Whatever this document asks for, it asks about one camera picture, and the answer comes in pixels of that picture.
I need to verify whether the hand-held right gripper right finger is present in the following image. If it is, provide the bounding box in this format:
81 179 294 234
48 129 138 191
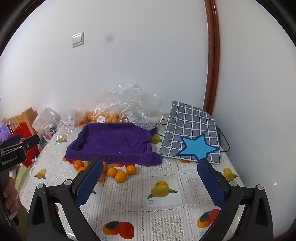
197 158 274 241

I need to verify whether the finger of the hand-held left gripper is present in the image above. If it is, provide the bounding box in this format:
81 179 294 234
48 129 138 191
0 135 21 149
23 134 40 150

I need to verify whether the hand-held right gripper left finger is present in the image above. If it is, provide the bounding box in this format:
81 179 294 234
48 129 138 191
26 157 104 241

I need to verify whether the pile of oranges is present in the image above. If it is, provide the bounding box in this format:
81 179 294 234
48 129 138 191
73 159 137 183

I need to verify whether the purple towel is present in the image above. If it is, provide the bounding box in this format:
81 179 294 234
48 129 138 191
64 122 163 167

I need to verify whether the person's left hand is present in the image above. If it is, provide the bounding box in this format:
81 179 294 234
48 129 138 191
3 179 19 215

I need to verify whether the red paper bag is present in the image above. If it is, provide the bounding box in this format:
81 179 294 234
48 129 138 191
11 122 39 168

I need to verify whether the white plastic bag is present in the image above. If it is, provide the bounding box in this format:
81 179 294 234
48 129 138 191
32 107 61 140

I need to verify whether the small clear plastic bag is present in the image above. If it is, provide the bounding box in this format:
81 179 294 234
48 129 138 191
56 113 77 142

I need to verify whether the fruit print lace tablecloth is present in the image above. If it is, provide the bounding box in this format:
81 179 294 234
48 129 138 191
19 113 246 241

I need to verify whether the grey checked pouch with star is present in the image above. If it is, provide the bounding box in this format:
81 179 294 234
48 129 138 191
159 100 221 164

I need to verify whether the clear plastic bag of oranges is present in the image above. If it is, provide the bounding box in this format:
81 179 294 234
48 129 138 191
74 97 121 127

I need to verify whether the crumpled clear plastic wrap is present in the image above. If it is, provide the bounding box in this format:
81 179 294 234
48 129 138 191
119 84 164 131

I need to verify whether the black cable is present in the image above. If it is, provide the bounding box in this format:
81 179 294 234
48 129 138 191
156 118 231 154

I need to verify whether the white light switch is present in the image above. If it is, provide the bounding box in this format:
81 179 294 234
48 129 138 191
71 32 84 48

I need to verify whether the brown wooden door frame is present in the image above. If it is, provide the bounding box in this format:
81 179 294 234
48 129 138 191
204 0 220 114

